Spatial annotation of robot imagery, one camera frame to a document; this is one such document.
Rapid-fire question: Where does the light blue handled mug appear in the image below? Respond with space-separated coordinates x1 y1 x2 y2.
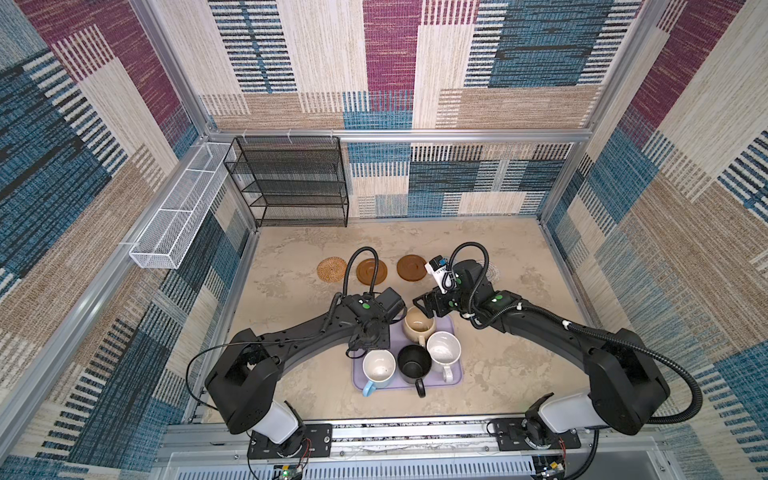
362 350 397 397

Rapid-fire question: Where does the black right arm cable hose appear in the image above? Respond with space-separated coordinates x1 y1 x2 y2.
563 320 704 426

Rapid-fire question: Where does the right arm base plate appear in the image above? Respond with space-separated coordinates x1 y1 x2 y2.
486 417 582 451

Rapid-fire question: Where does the black ceramic mug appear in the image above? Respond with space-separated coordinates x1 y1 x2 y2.
397 344 432 398

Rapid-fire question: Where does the tan wicker round coaster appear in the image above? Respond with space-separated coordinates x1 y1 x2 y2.
316 256 347 283

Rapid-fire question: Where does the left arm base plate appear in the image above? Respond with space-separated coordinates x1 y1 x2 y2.
247 423 333 460

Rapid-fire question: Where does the white wire mesh wall basket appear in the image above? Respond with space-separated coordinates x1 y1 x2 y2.
130 142 229 270

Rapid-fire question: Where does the brown wooden round coaster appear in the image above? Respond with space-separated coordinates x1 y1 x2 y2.
396 254 427 282

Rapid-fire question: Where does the beige ceramic mug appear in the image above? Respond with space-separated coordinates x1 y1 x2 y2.
402 307 436 347

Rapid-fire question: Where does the lavender plastic tray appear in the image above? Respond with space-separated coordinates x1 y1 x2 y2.
351 311 464 392

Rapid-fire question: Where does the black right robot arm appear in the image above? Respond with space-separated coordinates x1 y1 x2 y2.
414 256 670 446

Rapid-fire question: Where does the white ceramic mug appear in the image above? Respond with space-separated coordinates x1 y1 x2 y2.
426 331 462 384

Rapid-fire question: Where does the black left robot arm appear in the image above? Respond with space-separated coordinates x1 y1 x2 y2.
204 288 406 435

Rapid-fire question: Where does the aluminium front rail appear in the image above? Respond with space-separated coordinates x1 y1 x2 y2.
150 414 684 479

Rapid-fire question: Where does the black wire mesh shelf rack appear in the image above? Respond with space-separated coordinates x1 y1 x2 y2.
224 136 349 228

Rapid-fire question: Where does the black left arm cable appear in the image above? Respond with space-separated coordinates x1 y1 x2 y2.
341 246 381 301

